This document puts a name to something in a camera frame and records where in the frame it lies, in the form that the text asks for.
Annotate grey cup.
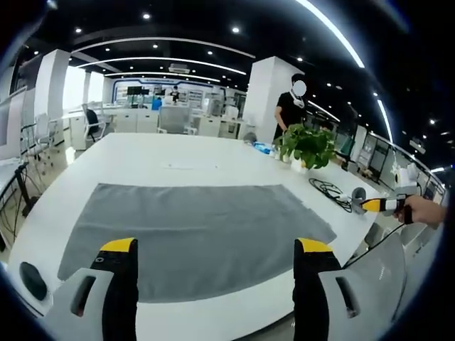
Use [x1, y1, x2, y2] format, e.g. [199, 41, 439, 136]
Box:
[350, 187, 368, 216]

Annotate white pillar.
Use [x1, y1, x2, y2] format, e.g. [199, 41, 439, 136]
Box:
[33, 48, 72, 124]
[243, 55, 305, 141]

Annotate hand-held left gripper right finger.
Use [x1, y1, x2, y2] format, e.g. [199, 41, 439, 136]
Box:
[292, 238, 378, 341]

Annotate white table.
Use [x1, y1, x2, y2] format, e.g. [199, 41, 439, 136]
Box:
[6, 132, 383, 341]

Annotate black cable bundle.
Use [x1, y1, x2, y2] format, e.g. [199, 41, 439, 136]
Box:
[307, 177, 353, 214]

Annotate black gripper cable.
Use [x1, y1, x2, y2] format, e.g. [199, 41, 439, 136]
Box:
[341, 212, 406, 269]

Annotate black round object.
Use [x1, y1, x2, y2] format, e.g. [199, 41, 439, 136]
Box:
[18, 261, 48, 302]

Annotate white office chair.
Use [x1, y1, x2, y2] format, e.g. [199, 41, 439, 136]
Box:
[21, 112, 58, 168]

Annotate grey towel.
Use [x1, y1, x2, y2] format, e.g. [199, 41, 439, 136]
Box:
[57, 183, 338, 304]

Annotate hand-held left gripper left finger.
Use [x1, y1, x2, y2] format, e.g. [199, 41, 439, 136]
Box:
[39, 237, 139, 341]

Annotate black office chair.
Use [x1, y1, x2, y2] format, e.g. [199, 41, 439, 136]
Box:
[81, 103, 107, 143]

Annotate green potted plant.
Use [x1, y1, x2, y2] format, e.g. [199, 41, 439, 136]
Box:
[272, 123, 338, 173]

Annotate grey mesh chair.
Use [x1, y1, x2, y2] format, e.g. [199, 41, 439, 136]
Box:
[156, 105, 196, 135]

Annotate person's right hand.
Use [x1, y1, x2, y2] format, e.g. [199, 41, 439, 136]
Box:
[401, 195, 448, 225]

